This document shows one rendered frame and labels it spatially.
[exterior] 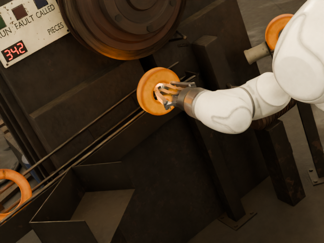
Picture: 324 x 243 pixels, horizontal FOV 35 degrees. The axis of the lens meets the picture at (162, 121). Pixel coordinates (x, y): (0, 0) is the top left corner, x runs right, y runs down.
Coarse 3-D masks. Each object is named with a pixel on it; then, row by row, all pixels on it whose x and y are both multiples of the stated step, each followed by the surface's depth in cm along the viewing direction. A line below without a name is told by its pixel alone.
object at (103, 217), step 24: (72, 168) 169; (96, 168) 165; (120, 168) 161; (72, 192) 168; (96, 192) 171; (120, 192) 166; (48, 216) 157; (72, 216) 166; (96, 216) 161; (120, 216) 156; (48, 240) 151; (72, 240) 147; (96, 240) 152; (120, 240) 166
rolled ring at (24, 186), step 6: (0, 174) 171; (6, 174) 172; (12, 174) 173; (18, 174) 173; (12, 180) 173; (18, 180) 173; (24, 180) 174; (24, 186) 174; (24, 192) 174; (30, 192) 174; (24, 198) 174; (0, 216) 171
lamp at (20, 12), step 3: (21, 6) 168; (15, 9) 167; (18, 9) 168; (21, 9) 168; (24, 9) 169; (15, 12) 168; (18, 12) 168; (21, 12) 169; (24, 12) 169; (15, 15) 168; (18, 15) 168; (21, 15) 169; (24, 15) 169; (18, 18) 169
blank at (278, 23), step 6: (276, 18) 195; (282, 18) 193; (288, 18) 193; (270, 24) 195; (276, 24) 195; (282, 24) 195; (270, 30) 196; (276, 30) 196; (270, 36) 197; (276, 36) 197; (270, 42) 198; (276, 42) 198; (270, 48) 200
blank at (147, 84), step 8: (152, 72) 162; (160, 72) 163; (168, 72) 165; (144, 80) 162; (152, 80) 162; (160, 80) 164; (168, 80) 166; (176, 80) 168; (144, 88) 161; (152, 88) 163; (144, 96) 162; (152, 96) 164; (144, 104) 163; (152, 104) 165; (160, 104) 166; (152, 112) 166; (160, 112) 167
